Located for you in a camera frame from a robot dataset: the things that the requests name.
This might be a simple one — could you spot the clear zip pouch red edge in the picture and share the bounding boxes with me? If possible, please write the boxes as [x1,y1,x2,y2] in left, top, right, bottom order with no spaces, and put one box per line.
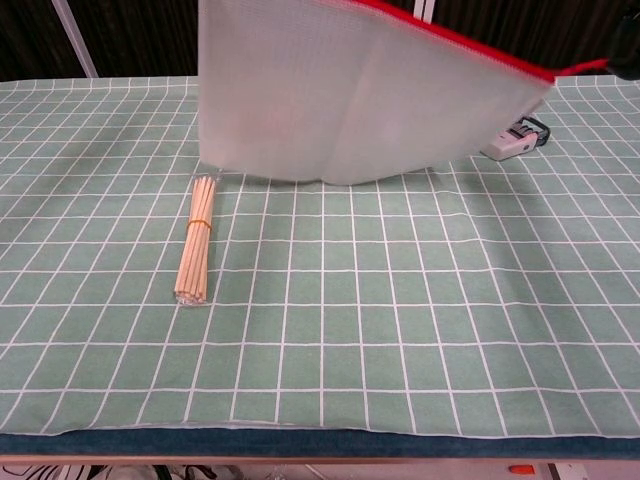
[198,0,611,185]

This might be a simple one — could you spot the green checked tablecloth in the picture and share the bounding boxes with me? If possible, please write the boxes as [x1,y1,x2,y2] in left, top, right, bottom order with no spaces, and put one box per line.
[0,74,640,441]

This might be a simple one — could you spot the white date stamp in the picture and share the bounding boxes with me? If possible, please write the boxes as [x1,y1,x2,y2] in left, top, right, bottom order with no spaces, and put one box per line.
[480,114,551,161]

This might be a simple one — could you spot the dark blue table underlay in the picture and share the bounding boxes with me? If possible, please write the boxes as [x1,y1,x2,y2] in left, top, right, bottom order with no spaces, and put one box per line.
[0,427,640,456]

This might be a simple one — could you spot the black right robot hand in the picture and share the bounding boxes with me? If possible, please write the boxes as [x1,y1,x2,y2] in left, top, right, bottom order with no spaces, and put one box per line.
[607,14,640,81]

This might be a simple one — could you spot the bundle of wooden sticks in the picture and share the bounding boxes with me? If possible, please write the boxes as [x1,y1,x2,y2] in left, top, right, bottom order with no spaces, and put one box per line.
[173,174,221,307]

